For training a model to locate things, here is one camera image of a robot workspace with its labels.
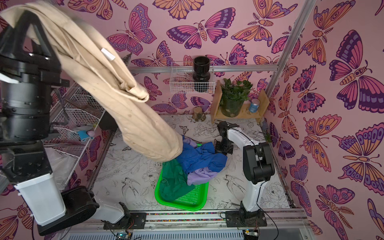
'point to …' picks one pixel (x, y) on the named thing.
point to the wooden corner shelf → (216, 113)
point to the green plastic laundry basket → (195, 200)
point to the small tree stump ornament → (198, 114)
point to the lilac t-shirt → (202, 175)
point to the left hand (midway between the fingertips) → (33, 14)
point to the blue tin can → (254, 105)
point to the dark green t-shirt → (173, 185)
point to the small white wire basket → (181, 81)
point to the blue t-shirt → (203, 156)
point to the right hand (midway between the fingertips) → (218, 154)
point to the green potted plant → (233, 96)
